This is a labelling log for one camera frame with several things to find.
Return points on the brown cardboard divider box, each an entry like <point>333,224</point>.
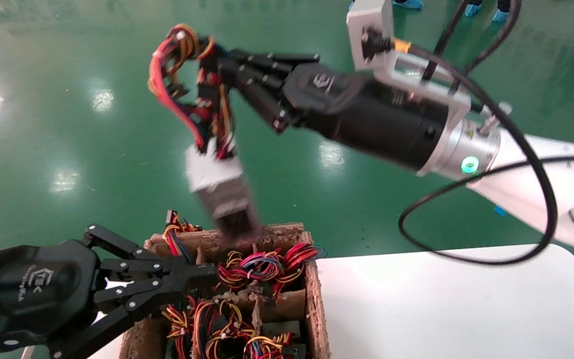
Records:
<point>277,233</point>

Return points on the blue paper scrap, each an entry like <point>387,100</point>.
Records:
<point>499,210</point>

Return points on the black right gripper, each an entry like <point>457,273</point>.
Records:
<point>366,114</point>

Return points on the blue shoe cover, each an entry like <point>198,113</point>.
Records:
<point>500,16</point>
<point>409,3</point>
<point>472,10</point>

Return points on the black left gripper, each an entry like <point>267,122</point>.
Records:
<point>33,294</point>

